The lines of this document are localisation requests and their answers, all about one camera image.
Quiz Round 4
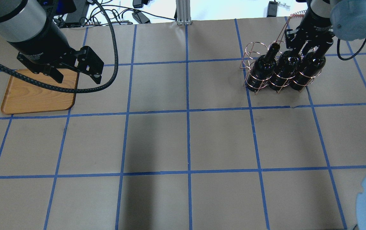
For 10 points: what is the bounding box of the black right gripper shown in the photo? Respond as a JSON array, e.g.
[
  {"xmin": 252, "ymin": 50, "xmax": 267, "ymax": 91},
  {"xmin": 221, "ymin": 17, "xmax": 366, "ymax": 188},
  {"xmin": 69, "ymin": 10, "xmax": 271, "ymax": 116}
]
[{"xmin": 284, "ymin": 9, "xmax": 335, "ymax": 61}]

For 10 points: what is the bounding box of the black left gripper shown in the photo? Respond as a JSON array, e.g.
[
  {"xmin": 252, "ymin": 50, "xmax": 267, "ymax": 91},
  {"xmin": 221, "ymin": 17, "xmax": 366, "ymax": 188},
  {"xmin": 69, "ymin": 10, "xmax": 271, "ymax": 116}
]
[{"xmin": 16, "ymin": 21, "xmax": 104, "ymax": 84}]

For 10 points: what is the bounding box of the dark wine bottle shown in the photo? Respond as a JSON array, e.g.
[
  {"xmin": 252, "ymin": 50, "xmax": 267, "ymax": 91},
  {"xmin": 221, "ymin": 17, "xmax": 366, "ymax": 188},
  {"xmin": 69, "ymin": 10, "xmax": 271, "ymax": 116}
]
[
  {"xmin": 289, "ymin": 51, "xmax": 326, "ymax": 91},
  {"xmin": 245, "ymin": 43, "xmax": 280, "ymax": 93},
  {"xmin": 268, "ymin": 50, "xmax": 301, "ymax": 92}
]

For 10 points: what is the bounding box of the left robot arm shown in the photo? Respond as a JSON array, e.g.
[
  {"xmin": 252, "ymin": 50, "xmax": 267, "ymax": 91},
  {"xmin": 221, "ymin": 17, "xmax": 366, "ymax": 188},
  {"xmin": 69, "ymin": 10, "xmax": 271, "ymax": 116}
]
[{"xmin": 0, "ymin": 0, "xmax": 104, "ymax": 84}]

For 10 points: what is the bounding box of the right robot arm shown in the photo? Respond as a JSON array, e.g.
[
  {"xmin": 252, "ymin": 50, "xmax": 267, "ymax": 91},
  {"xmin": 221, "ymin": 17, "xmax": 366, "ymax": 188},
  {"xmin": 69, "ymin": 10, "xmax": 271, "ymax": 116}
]
[{"xmin": 284, "ymin": 0, "xmax": 366, "ymax": 61}]

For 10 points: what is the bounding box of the wooden tray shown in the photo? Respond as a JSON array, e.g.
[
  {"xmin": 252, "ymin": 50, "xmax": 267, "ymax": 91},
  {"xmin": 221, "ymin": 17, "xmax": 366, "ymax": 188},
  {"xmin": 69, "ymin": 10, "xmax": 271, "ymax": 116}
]
[{"xmin": 0, "ymin": 69, "xmax": 79, "ymax": 114}]

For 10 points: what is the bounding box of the black power adapter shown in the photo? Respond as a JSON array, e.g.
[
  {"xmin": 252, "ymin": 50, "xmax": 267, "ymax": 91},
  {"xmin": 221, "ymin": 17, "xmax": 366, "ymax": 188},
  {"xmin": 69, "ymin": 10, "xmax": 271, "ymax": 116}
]
[{"xmin": 132, "ymin": 11, "xmax": 151, "ymax": 24}]

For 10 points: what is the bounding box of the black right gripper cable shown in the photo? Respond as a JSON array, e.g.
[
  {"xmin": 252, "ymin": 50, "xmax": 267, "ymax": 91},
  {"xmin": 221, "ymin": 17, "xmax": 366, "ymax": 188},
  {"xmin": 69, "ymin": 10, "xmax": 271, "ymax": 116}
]
[{"xmin": 336, "ymin": 37, "xmax": 366, "ymax": 61}]

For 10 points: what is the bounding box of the black braided left cable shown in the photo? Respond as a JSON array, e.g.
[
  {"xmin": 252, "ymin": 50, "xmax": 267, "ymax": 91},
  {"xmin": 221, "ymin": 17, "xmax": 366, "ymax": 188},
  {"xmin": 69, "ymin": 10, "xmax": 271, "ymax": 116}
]
[{"xmin": 0, "ymin": 0, "xmax": 119, "ymax": 94}]

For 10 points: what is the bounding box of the copper wire bottle basket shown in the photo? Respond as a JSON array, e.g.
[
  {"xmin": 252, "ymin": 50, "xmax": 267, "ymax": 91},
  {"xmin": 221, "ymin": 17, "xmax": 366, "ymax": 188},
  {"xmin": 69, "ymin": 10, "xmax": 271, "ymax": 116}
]
[{"xmin": 242, "ymin": 10, "xmax": 333, "ymax": 94}]

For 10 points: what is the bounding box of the aluminium frame post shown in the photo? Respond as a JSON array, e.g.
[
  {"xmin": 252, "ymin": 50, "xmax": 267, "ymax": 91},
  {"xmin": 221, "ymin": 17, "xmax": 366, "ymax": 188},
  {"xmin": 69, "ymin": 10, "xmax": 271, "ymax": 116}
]
[{"xmin": 176, "ymin": 0, "xmax": 192, "ymax": 25}]

